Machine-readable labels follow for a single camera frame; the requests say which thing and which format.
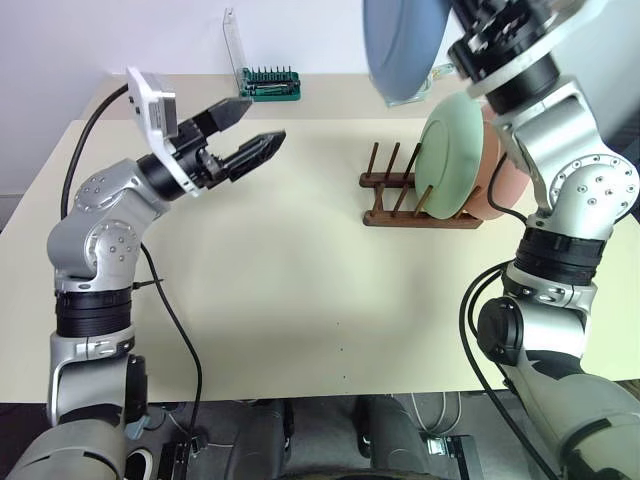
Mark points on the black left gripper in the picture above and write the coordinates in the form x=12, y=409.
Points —
x=197, y=155

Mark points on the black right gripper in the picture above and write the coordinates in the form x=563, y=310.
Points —
x=500, y=35

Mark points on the blue plastic plate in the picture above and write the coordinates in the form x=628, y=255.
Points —
x=400, y=45

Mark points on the green plastic plate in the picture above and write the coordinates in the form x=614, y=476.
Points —
x=447, y=160

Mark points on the pink red plastic plate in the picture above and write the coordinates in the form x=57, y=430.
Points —
x=500, y=190

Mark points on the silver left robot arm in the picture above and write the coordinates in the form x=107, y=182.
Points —
x=100, y=240

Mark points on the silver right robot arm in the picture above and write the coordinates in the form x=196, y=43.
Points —
x=580, y=200

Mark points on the wooden dish rack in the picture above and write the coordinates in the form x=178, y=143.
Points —
x=395, y=219

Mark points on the green screwdriver bit set case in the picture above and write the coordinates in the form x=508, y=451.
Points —
x=272, y=87

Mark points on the dark rounded shape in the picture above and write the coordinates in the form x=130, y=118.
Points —
x=387, y=435

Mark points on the black shoe white mark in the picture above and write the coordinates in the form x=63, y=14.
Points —
x=140, y=465

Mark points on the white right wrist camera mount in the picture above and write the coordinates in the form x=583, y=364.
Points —
x=570, y=25

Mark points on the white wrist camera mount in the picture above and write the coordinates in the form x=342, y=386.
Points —
x=150, y=107
x=570, y=25

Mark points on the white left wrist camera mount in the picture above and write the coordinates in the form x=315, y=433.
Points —
x=150, y=107

